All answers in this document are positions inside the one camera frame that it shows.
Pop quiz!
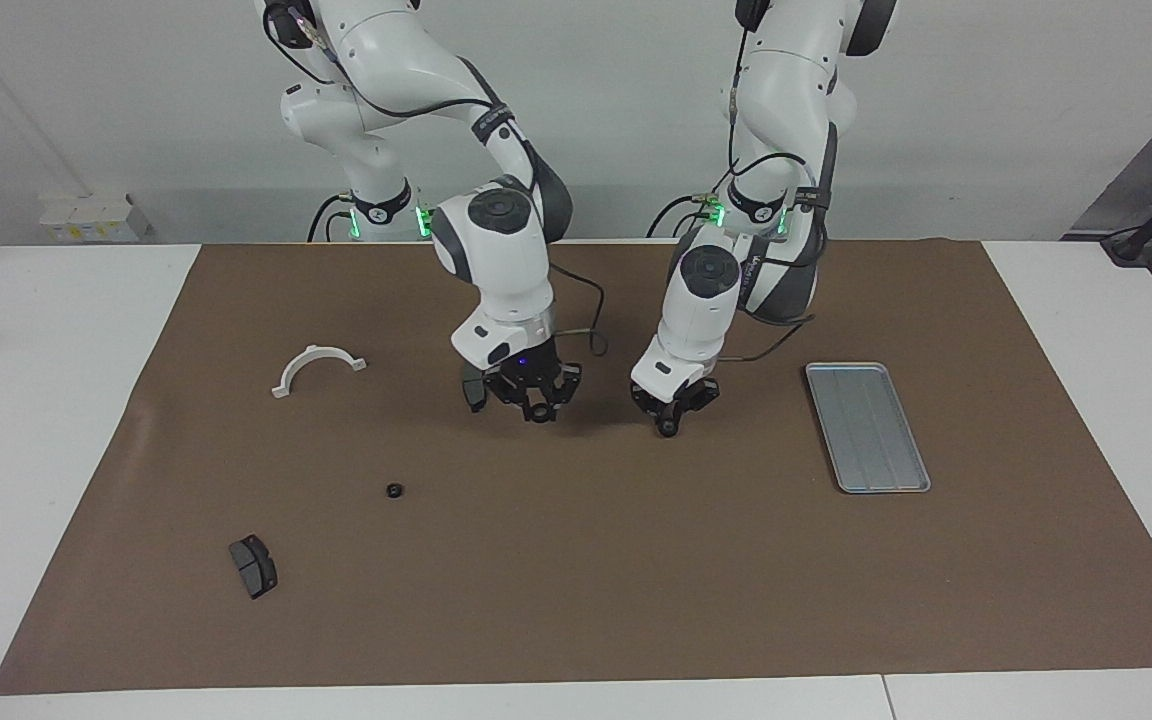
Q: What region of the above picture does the silver metal tray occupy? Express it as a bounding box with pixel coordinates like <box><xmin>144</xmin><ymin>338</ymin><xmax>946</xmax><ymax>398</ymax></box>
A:
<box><xmin>804</xmin><ymin>362</ymin><xmax>933</xmax><ymax>495</ymax></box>

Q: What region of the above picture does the brown table mat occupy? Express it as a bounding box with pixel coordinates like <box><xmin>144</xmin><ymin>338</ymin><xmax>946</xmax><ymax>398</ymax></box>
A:
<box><xmin>0</xmin><ymin>240</ymin><xmax>1152</xmax><ymax>696</ymax></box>

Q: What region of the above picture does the short dark brake pad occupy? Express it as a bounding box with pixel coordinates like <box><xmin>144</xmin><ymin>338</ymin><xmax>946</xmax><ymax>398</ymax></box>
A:
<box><xmin>228</xmin><ymin>535</ymin><xmax>279</xmax><ymax>600</ymax></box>

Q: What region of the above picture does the white power strip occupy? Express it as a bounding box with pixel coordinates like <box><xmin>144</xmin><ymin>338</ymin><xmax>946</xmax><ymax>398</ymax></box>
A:
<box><xmin>39</xmin><ymin>193</ymin><xmax>152</xmax><ymax>243</ymax></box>

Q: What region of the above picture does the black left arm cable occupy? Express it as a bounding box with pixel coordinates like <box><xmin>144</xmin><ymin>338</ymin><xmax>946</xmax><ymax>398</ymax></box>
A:
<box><xmin>716</xmin><ymin>25</ymin><xmax>837</xmax><ymax>364</ymax></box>

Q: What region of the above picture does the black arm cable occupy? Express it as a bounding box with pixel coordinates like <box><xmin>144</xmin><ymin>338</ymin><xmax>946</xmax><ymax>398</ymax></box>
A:
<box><xmin>716</xmin><ymin>25</ymin><xmax>837</xmax><ymax>364</ymax></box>
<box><xmin>271</xmin><ymin>5</ymin><xmax>610</xmax><ymax>357</ymax></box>

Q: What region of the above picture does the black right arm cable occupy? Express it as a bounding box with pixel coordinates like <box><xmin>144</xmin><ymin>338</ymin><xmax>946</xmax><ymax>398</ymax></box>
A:
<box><xmin>271</xmin><ymin>5</ymin><xmax>610</xmax><ymax>357</ymax></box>

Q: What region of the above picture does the black left base cable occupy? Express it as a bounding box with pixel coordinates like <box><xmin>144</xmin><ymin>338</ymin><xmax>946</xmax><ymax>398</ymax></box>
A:
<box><xmin>647</xmin><ymin>193</ymin><xmax>729</xmax><ymax>240</ymax></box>

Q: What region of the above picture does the black base cable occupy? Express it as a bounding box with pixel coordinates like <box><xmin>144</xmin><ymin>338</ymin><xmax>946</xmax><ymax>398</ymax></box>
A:
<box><xmin>647</xmin><ymin>193</ymin><xmax>729</xmax><ymax>240</ymax></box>
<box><xmin>306</xmin><ymin>193</ymin><xmax>357</xmax><ymax>242</ymax></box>

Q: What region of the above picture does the white curved plastic bracket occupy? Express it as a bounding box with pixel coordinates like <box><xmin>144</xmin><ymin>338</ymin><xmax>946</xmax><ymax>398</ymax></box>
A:
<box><xmin>271</xmin><ymin>344</ymin><xmax>368</xmax><ymax>399</ymax></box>

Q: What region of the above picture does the black right base cable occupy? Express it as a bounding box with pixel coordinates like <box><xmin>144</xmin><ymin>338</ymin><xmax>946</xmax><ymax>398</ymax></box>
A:
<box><xmin>306</xmin><ymin>193</ymin><xmax>357</xmax><ymax>242</ymax></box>

